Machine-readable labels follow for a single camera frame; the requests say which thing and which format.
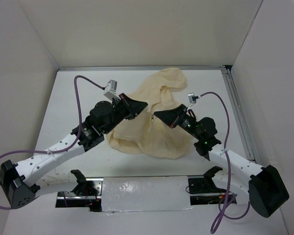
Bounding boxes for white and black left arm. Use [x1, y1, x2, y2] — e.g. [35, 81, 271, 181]
[0, 93, 147, 209]

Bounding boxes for cream yellow zip jacket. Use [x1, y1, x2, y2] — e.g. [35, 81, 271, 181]
[105, 68, 193, 160]

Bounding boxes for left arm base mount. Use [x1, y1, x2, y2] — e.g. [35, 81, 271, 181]
[55, 169, 103, 212]

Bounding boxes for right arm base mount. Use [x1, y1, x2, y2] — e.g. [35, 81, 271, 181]
[185, 166, 226, 206]

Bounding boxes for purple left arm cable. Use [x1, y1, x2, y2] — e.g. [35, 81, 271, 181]
[0, 75, 106, 211]

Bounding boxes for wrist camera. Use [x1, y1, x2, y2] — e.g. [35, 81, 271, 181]
[104, 80, 119, 100]
[188, 93, 198, 109]

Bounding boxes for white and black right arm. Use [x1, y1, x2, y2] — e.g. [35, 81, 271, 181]
[154, 105, 290, 218]

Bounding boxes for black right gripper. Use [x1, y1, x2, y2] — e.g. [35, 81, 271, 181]
[154, 103, 202, 140]

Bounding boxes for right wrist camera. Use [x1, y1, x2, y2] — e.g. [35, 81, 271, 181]
[188, 93, 198, 109]

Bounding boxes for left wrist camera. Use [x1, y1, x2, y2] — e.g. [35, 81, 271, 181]
[104, 80, 119, 100]

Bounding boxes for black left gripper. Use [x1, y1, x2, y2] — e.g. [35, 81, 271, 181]
[102, 93, 147, 135]

